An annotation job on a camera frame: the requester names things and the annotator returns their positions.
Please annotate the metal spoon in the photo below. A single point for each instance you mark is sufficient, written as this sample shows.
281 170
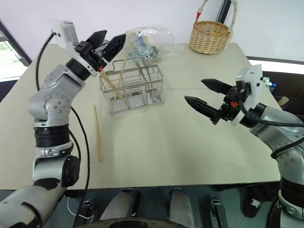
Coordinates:
141 71

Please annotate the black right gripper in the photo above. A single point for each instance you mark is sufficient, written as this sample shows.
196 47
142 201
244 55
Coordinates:
231 107

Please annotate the black shoe with print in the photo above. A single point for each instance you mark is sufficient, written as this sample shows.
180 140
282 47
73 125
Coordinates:
254 202

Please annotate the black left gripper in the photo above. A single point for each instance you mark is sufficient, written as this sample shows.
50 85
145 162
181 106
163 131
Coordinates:
91 53

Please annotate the wooden chopstick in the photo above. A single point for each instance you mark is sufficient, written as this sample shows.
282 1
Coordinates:
123 67
98 135
111 85

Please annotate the clear plastic bag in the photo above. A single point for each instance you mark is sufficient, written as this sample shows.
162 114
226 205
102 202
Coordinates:
156 38

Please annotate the small beige object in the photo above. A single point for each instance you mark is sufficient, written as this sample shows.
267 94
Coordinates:
283 101

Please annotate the black metal pole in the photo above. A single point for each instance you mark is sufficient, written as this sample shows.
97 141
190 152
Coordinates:
223 10

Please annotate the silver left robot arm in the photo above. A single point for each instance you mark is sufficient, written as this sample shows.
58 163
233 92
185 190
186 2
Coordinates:
51 99

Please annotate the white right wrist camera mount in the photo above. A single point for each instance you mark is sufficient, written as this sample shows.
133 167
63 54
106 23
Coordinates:
253 83

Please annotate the black foot pedal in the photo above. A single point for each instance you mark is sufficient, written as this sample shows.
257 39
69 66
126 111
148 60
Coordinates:
219 211
87 206

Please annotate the crumpled clear blue wrapper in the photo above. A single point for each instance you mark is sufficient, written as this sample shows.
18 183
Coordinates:
268 83

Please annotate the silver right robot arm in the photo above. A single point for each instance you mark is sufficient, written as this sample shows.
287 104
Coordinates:
282 133

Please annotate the grey rounded knee shape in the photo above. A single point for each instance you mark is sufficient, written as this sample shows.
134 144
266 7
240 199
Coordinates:
121 204
180 206

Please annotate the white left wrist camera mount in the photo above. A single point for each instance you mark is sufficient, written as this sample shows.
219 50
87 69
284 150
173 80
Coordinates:
65 33

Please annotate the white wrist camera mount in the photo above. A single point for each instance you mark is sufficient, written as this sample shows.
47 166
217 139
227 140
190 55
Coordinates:
65 33
253 83

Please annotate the black window frame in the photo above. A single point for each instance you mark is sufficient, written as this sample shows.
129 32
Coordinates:
23 55

